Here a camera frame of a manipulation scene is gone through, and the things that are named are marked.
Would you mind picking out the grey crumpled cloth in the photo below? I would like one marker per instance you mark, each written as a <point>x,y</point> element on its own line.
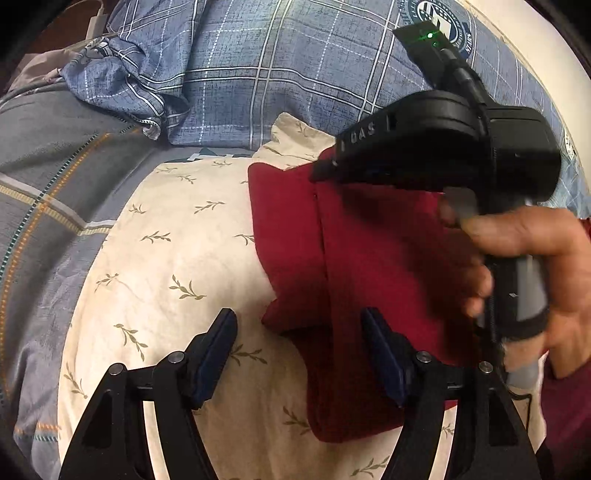
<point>42,66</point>

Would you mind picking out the brown wooden headboard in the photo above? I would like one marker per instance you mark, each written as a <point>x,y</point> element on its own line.
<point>70,26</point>

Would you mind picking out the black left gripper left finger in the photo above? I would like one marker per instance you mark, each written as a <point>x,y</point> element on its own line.
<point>110,440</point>

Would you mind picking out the cream leaf-print pillow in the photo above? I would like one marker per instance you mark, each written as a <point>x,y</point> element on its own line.
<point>256,424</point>

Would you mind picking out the red knit sweater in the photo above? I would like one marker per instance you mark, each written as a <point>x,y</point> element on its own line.
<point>331,250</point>

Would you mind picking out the person's right hand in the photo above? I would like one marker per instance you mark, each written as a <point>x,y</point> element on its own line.
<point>562,245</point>

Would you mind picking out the blue plaid quilt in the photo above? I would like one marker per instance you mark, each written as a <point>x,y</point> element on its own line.
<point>218,73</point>

